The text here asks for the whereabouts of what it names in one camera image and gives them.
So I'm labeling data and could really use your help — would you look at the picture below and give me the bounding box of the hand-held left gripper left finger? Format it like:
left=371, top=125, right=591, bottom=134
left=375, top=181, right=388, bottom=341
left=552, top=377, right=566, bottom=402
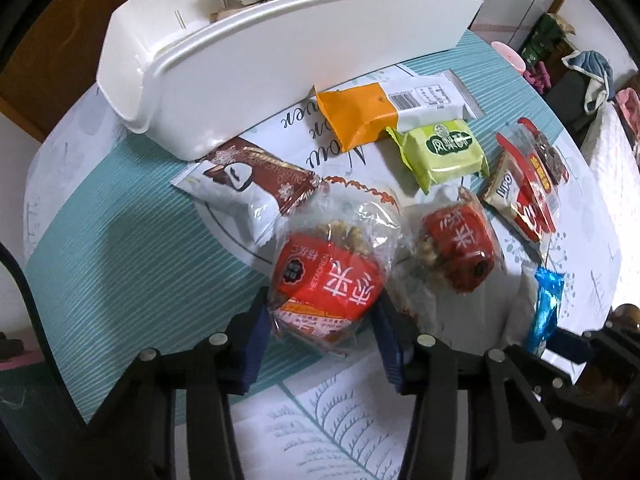
left=84, top=285, right=275, bottom=480

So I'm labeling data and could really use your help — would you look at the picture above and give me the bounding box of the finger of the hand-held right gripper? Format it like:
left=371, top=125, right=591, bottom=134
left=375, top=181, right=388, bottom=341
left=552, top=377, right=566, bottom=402
left=549, top=327, right=608, bottom=363

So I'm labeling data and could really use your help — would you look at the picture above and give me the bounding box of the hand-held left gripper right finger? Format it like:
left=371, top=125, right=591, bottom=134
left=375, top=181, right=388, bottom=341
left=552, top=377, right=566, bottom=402
left=371, top=294, right=569, bottom=480

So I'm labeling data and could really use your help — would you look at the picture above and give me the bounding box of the blue snack packet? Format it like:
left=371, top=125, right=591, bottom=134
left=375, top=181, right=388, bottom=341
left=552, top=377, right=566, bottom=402
left=521, top=265, right=566, bottom=357

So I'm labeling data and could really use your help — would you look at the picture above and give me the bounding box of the red label clear snack packet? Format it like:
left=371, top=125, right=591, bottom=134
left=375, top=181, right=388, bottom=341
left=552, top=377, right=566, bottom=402
left=266, top=199, right=404, bottom=357
left=400, top=186, right=507, bottom=294

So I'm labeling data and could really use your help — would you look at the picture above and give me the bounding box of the red white snack bag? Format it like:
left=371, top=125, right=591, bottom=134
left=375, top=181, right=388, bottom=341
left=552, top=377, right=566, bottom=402
left=481, top=149, right=557, bottom=257

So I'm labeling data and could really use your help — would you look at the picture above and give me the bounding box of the brown white snack packet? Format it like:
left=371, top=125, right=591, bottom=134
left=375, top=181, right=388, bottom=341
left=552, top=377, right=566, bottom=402
left=171, top=137, right=322, bottom=247

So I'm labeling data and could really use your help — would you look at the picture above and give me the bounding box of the clear red packet of dark nuts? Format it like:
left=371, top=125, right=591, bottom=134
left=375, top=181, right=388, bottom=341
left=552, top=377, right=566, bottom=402
left=516, top=117, right=571, bottom=187

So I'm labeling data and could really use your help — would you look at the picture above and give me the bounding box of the green snack packet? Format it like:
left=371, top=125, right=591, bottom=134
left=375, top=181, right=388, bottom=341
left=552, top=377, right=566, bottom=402
left=386, top=118, right=491, bottom=195

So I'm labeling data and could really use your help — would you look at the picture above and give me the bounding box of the orange white snack packet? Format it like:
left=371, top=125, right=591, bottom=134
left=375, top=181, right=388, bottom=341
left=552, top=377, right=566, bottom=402
left=315, top=70, right=485, bottom=147

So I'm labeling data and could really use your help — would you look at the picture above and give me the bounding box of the white plastic bin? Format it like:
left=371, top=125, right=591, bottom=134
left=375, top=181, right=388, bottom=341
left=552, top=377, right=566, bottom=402
left=96, top=0, right=489, bottom=162

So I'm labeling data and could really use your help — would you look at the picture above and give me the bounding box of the white blanket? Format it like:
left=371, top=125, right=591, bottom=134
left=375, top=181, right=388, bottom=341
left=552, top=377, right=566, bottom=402
left=582, top=102, right=640, bottom=246

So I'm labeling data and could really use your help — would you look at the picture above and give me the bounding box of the pink cloth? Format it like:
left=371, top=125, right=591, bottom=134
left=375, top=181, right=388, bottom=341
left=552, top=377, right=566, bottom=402
left=614, top=87, right=640, bottom=123

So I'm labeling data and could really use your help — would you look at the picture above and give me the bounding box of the blue white cloth bag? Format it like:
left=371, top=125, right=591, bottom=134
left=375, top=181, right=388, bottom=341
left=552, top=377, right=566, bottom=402
left=561, top=50, right=615, bottom=115

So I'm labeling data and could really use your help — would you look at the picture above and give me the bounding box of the pink toy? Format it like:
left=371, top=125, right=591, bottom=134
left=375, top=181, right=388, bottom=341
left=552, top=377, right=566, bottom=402
left=523, top=59, right=552, bottom=95

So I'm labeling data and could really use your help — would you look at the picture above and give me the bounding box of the pink plastic stool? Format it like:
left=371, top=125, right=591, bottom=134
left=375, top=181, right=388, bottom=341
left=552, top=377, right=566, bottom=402
left=491, top=39, right=527, bottom=75

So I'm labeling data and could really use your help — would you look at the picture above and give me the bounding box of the green bag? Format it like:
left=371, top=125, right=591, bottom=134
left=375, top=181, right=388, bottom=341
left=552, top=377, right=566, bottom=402
left=519, top=12, right=576, bottom=63

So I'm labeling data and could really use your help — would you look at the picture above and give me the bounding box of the brown wooden door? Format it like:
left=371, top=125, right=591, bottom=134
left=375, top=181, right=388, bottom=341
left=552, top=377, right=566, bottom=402
left=0, top=0, right=151, bottom=142

